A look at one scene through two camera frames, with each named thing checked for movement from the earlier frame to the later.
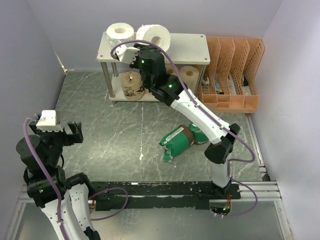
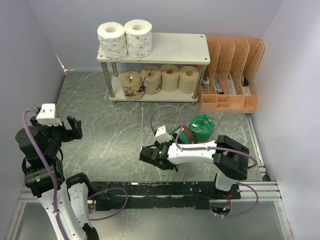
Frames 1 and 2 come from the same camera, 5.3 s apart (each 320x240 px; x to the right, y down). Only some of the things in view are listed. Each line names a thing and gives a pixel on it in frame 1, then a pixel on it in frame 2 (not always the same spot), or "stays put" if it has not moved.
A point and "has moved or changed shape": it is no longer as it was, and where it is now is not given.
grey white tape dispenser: x=205 y=83 stays put
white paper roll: x=120 y=31 has moved or changed shape
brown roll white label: x=132 y=86 stays put
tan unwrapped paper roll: x=190 y=76 stays put
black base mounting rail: x=171 y=195 stays put
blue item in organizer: x=217 y=81 stays put
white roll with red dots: x=155 y=33 → x=138 y=35
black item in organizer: x=245 y=82 stays put
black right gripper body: x=136 y=64 → x=157 y=143
